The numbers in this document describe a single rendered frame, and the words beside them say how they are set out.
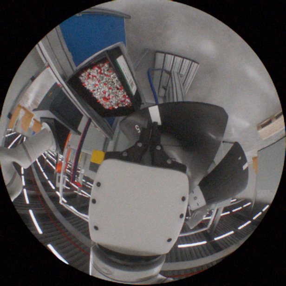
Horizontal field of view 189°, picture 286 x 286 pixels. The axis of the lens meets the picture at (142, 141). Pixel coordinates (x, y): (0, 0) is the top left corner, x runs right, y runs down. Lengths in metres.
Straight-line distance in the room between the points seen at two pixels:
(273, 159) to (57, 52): 6.01
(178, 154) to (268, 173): 5.75
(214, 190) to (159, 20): 1.20
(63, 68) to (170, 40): 0.91
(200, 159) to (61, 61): 0.43
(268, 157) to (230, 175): 5.49
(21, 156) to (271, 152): 6.27
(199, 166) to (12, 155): 0.62
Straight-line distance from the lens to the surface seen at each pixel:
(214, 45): 1.17
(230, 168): 0.38
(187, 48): 1.08
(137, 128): 0.18
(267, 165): 5.86
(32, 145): 0.54
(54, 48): 0.36
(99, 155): 0.62
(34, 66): 1.92
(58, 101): 0.50
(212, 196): 0.37
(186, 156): 0.15
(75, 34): 0.46
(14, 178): 0.56
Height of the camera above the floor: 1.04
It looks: 18 degrees down
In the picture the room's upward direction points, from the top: 169 degrees counter-clockwise
